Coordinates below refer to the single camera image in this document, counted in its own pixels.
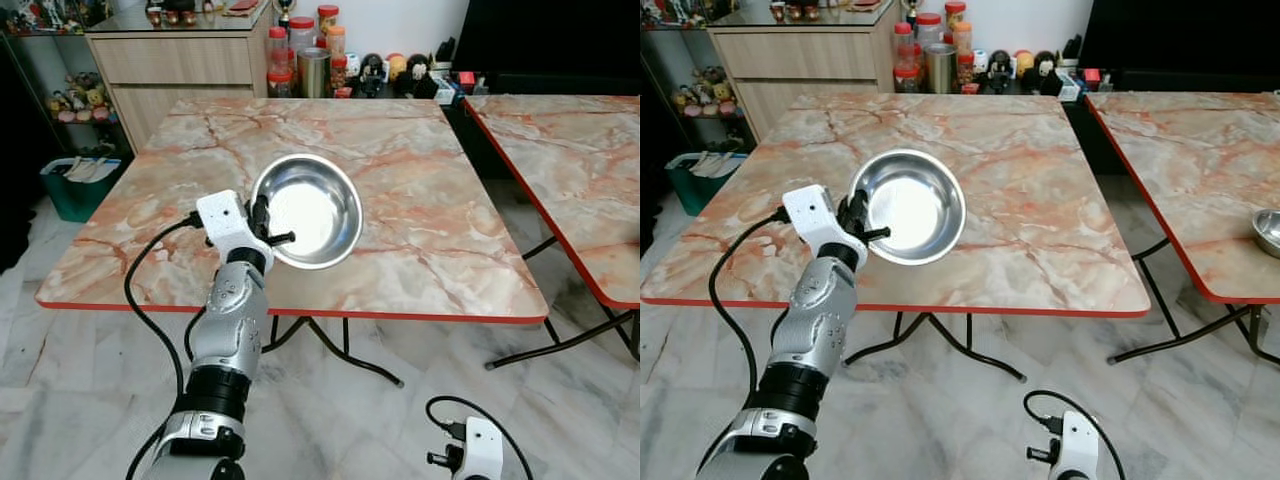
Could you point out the tall red lidded jar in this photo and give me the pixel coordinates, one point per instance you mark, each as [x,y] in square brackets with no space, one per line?
[301,35]
[928,30]

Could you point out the yellow figurine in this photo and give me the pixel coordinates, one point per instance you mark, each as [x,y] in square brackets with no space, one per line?
[397,66]
[1024,62]

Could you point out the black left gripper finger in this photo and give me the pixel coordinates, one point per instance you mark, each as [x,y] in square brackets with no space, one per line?
[857,207]
[262,210]

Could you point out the light wooden drawer cabinet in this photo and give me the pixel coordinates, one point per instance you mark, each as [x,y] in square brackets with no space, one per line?
[180,60]
[800,55]

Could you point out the green plastic bin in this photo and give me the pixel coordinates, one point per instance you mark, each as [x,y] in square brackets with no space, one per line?
[700,190]
[75,195]

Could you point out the black and white figurine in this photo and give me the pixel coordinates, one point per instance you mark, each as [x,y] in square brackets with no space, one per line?
[372,72]
[1000,68]

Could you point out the glass display shelf with toys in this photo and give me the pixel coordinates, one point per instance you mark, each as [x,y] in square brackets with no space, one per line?
[705,95]
[80,100]

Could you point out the shiny steel bowl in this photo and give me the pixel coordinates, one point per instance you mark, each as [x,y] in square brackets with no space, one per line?
[915,205]
[315,210]
[1270,235]

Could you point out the clear red lidded jar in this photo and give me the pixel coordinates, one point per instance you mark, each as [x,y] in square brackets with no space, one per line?
[277,48]
[903,45]

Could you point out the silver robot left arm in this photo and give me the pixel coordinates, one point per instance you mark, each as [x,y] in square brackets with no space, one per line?
[815,335]
[225,340]

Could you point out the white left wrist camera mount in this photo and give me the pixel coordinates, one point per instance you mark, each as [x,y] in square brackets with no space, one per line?
[812,215]
[225,220]

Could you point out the black flat screen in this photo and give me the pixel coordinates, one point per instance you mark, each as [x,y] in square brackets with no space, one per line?
[1170,32]
[540,35]

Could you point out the steel cylindrical canister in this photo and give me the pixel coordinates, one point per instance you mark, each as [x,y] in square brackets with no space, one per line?
[314,72]
[941,68]

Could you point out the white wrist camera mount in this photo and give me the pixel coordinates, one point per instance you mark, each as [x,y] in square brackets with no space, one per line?
[812,215]
[1078,448]
[225,220]
[485,450]

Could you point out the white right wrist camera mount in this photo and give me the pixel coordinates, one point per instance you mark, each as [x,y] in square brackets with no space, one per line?
[485,450]
[1078,448]

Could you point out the marble pattern red edged table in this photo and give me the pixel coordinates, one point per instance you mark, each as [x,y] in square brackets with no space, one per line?
[1190,170]
[1040,210]
[580,170]
[400,210]

